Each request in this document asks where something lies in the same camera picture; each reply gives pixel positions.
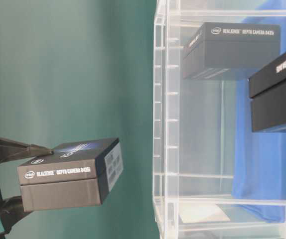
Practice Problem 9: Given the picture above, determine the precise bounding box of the black camera box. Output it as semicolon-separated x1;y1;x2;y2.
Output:
181;22;281;79
17;137;124;212
249;52;286;132

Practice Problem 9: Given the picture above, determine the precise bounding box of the white label on case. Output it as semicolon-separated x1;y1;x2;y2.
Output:
179;203;230;224

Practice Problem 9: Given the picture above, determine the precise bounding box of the clear plastic storage case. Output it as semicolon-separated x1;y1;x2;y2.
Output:
152;0;286;239

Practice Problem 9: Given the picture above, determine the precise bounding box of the green table cloth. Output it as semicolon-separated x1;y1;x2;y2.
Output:
0;0;159;239

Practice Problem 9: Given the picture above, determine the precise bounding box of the blue foam liner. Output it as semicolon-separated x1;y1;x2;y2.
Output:
232;17;286;223

